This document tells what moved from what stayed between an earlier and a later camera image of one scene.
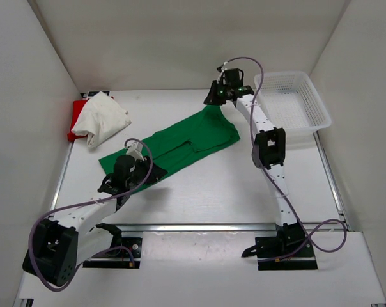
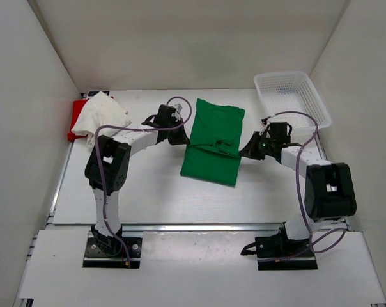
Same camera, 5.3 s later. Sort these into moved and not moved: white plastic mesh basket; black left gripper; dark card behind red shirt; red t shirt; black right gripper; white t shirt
Moved: black right gripper; black left gripper
Not moved: white plastic mesh basket; white t shirt; red t shirt; dark card behind red shirt
